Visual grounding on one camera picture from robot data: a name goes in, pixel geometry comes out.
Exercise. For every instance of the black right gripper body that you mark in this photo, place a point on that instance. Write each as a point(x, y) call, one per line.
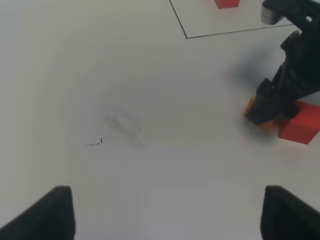
point(299, 74)

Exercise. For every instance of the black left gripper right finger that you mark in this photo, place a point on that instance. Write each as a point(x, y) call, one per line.
point(286, 217)

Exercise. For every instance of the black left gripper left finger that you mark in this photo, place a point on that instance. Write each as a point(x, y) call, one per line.
point(50, 218)

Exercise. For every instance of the orange cube block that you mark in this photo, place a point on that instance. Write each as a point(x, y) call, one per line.
point(254, 115)

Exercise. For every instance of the template red cube block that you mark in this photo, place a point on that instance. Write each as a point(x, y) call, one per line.
point(226, 4)

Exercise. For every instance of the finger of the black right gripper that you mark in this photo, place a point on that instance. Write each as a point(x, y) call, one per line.
point(267, 102)

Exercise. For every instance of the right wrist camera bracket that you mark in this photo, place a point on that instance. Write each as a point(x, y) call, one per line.
point(304, 14)

